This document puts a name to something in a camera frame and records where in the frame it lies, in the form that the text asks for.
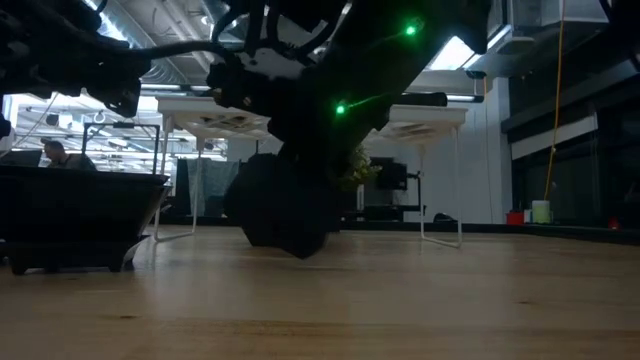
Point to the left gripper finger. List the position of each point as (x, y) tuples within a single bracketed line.
[(122, 85)]

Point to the glossy black mini plate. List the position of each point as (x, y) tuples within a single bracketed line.
[(422, 99)]

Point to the flat-rimmed square black plate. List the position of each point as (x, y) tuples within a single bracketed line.
[(280, 220)]

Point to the wavy-edged black mini plate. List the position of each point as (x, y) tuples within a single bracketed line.
[(75, 210)]

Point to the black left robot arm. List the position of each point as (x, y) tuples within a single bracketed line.
[(15, 50)]

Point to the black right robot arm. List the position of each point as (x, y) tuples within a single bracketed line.
[(400, 55)]

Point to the long ceiling light fixture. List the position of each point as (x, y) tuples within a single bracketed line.
[(170, 89)]

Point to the green potted plant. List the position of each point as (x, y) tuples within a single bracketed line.
[(365, 167)]

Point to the black monitor on stand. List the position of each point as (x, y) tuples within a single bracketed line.
[(392, 176)]

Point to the person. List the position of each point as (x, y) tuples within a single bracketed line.
[(70, 162)]

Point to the black computer monitor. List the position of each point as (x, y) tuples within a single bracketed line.
[(20, 159)]

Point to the grey partition panel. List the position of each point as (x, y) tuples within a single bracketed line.
[(210, 185)]

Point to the red container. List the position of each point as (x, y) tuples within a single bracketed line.
[(515, 218)]

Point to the pale green jar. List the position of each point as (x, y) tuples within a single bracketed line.
[(540, 212)]

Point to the small red object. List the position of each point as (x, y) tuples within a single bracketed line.
[(612, 223)]

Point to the black metal stand frame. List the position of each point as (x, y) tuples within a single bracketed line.
[(120, 125)]

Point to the black frame clamp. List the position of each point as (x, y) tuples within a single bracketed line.
[(443, 218)]

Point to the black aluminium table frame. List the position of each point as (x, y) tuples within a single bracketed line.
[(500, 229)]

